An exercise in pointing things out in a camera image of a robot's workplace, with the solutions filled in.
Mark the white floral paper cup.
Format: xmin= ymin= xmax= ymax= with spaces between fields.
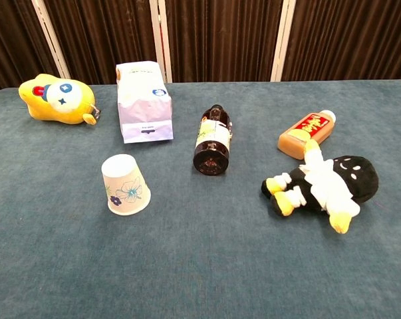
xmin=100 ymin=154 xmax=152 ymax=217

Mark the teal blue carpeted table surface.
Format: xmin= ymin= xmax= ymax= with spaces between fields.
xmin=0 ymin=78 xmax=401 ymax=319

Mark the dark brown glass bottle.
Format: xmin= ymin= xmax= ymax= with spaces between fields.
xmin=192 ymin=104 xmax=234 ymax=176

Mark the white lilac paper bag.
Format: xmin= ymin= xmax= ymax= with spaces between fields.
xmin=115 ymin=60 xmax=174 ymax=144

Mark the orange drink bottle red label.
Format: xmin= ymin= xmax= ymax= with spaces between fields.
xmin=277 ymin=109 xmax=337 ymax=161

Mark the dark brown curtain panel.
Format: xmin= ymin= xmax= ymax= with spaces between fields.
xmin=281 ymin=0 xmax=401 ymax=82
xmin=0 ymin=0 xmax=61 ymax=96
xmin=43 ymin=0 xmax=162 ymax=86
xmin=164 ymin=0 xmax=284 ymax=84

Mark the black white plush doll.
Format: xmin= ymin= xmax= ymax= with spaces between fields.
xmin=261 ymin=140 xmax=380 ymax=235

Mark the yellow one-eyed plush toy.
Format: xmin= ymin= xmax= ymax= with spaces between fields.
xmin=18 ymin=73 xmax=102 ymax=126

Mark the white partition frame post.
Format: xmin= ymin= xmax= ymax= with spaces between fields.
xmin=148 ymin=0 xmax=173 ymax=84
xmin=31 ymin=0 xmax=71 ymax=80
xmin=269 ymin=0 xmax=297 ymax=82

